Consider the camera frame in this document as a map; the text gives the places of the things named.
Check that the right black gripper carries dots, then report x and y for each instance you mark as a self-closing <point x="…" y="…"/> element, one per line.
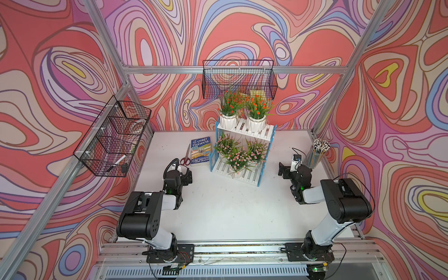
<point x="286" y="171"/>

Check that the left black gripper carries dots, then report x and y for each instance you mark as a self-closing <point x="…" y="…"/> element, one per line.
<point x="186" y="179"/>

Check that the pink flower potted plant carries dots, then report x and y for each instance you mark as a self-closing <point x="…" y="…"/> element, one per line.
<point x="256" y="151"/>
<point x="225" y="144"/>
<point x="237" y="161"/>

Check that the blue white wooden rack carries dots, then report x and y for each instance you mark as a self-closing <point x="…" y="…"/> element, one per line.
<point x="255" y="173"/>

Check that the orange flower potted plant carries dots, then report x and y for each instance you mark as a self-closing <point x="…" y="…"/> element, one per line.
<point x="257" y="112"/>

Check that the red flower potted plant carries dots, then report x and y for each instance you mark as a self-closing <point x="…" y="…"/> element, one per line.
<point x="231" y="106"/>

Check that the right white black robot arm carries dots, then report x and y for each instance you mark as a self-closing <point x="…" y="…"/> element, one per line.
<point x="345" y="203"/>

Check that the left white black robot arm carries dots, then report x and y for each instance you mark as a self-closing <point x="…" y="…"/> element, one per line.
<point x="140" y="219"/>

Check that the blue treehouse book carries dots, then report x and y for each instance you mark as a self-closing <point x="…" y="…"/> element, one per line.
<point x="201" y="149"/>

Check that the pencil holder cup with pencils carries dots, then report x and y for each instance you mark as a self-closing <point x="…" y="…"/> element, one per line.
<point x="318" y="149"/>

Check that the white marker in basket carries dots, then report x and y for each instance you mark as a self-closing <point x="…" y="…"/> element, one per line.
<point x="116" y="163"/>

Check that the yellow sponge in basket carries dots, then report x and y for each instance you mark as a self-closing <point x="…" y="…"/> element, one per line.
<point x="258" y="94"/>

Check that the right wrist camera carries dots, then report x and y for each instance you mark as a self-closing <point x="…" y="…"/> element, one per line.
<point x="296" y="162"/>

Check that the red handled scissors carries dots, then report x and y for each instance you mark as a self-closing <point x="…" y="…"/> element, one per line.
<point x="186" y="161"/>

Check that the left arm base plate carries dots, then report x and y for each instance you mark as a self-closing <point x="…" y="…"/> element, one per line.
<point x="180" y="254"/>

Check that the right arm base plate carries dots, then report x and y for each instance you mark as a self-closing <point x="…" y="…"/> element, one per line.
<point x="308" y="252"/>

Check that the black wire basket left wall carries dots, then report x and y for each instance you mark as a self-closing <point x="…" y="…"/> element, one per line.
<point x="117" y="131"/>

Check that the black wire basket wall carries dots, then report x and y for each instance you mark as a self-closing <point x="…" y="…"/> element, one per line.
<point x="117" y="131"/>
<point x="238" y="75"/>

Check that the aluminium front rail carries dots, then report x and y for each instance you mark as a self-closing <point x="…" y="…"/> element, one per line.
<point x="349" y="259"/>

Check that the black wire basket back wall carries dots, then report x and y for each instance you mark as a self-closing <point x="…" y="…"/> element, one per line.
<point x="238" y="75"/>

